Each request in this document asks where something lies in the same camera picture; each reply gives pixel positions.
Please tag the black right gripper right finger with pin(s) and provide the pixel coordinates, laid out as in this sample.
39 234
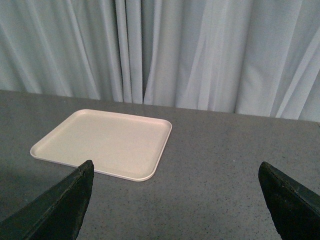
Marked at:
294 208

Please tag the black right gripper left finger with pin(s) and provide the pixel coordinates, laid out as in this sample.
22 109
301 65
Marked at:
57 214

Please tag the beige rectangular tray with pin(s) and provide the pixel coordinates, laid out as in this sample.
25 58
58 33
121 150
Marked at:
120 145

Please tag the pale grey curtain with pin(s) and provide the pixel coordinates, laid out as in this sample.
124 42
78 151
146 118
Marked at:
255 57

